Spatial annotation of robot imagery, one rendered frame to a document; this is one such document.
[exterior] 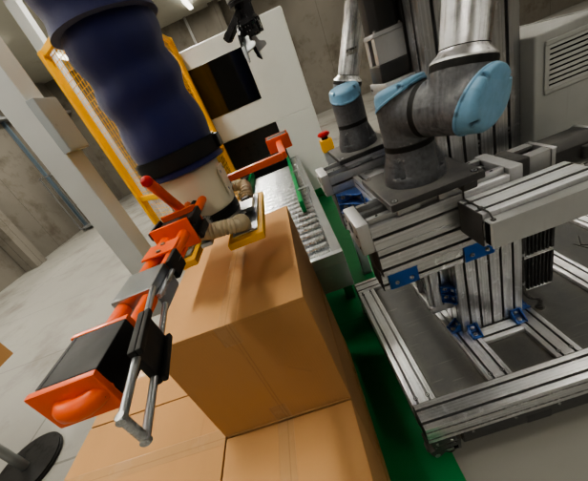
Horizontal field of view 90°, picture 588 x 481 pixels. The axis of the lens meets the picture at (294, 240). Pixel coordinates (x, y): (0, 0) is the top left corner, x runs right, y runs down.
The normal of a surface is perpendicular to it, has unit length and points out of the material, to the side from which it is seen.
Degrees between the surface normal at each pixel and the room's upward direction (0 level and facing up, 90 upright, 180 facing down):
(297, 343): 90
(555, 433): 0
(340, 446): 0
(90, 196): 90
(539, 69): 90
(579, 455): 0
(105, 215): 90
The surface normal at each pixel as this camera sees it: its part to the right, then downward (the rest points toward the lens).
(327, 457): -0.36, -0.82
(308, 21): 0.10, 0.45
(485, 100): 0.51, 0.36
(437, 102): -0.87, 0.25
